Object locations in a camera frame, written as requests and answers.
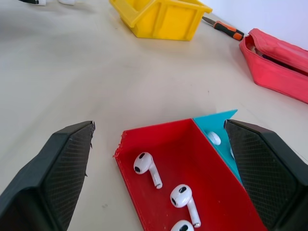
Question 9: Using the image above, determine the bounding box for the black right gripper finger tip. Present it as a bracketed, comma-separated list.
[18, 0, 46, 6]

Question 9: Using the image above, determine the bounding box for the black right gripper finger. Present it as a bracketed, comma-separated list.
[0, 120, 96, 231]
[223, 118, 308, 231]

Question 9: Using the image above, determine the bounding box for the yellow plastic bin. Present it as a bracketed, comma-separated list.
[109, 0, 213, 42]

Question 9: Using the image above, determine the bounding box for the teal plastic tray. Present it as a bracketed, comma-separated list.
[192, 109, 243, 186]

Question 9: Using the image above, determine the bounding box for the white earbud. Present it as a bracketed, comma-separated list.
[170, 219, 195, 231]
[207, 131, 221, 146]
[133, 152, 163, 190]
[170, 184, 202, 228]

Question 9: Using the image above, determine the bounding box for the red plastic tray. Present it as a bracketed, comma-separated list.
[113, 118, 268, 231]

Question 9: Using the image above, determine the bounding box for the white earbud bottom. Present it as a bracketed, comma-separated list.
[170, 219, 195, 231]

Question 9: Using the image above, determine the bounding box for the red fabric pouch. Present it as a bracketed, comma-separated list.
[239, 28, 308, 104]

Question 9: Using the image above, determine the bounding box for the orange black handled screwdriver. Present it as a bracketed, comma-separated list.
[201, 16, 245, 41]

